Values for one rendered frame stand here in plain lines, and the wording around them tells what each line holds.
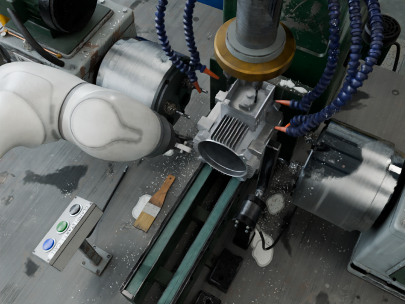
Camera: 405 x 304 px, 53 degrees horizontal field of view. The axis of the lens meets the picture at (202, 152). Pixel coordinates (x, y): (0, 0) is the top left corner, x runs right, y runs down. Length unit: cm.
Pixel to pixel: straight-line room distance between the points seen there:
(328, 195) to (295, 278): 33
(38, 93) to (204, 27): 116
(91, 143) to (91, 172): 82
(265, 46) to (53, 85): 44
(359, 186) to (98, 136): 64
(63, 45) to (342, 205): 84
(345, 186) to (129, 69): 63
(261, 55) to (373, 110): 77
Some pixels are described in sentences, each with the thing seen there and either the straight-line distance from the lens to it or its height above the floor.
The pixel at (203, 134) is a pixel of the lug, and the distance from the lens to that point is 108.
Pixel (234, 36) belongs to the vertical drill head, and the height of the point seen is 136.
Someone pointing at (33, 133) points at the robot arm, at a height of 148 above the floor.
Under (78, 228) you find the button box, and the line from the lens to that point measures 104.
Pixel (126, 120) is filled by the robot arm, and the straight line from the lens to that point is 58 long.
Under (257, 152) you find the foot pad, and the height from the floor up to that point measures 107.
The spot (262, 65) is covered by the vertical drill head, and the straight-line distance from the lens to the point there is 90.
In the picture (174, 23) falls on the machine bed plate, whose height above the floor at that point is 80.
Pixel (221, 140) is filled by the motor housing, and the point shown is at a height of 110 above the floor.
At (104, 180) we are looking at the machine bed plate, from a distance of 138.
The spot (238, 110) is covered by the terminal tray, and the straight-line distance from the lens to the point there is 105.
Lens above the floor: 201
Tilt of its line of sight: 61 degrees down
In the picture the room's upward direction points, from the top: 2 degrees counter-clockwise
